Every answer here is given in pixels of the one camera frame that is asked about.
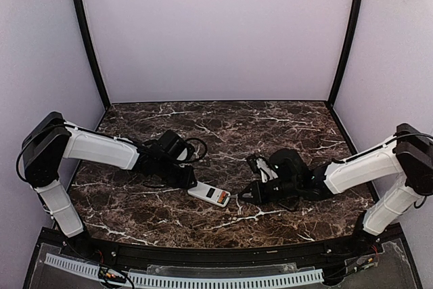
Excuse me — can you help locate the left black frame post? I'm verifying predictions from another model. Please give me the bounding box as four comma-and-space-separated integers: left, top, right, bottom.
73, 0, 111, 110

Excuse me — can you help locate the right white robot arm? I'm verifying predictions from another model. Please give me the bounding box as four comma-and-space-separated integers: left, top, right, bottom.
237, 123, 432, 237

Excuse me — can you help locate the right black frame post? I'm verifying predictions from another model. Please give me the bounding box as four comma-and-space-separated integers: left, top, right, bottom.
327, 0, 362, 110

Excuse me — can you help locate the black front rail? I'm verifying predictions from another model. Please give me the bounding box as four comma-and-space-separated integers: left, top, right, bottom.
57, 231, 383, 271

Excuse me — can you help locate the white remote control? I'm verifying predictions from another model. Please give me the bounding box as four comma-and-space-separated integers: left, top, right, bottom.
187, 181, 231, 208

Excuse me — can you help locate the white slotted cable duct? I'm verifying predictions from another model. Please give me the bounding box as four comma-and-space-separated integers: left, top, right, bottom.
44, 253, 323, 288

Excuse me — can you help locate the clear handle screwdriver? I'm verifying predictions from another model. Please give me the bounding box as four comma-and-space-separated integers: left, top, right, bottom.
229, 194, 245, 200

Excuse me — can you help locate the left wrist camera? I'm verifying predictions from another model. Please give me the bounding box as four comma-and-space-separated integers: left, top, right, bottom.
156, 130, 193, 161

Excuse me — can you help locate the red battery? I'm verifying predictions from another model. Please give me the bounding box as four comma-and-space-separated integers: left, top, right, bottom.
218, 192, 229, 204

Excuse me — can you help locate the black frame post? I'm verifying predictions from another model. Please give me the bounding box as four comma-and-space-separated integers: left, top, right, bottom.
73, 0, 111, 110
327, 0, 362, 110

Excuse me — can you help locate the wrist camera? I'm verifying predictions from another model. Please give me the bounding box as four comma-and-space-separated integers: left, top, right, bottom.
156, 130, 193, 161
269, 148, 311, 182

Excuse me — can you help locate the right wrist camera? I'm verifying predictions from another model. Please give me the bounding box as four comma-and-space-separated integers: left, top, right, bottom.
269, 148, 311, 182

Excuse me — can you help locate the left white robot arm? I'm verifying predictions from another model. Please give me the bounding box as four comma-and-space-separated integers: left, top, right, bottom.
16, 112, 198, 238

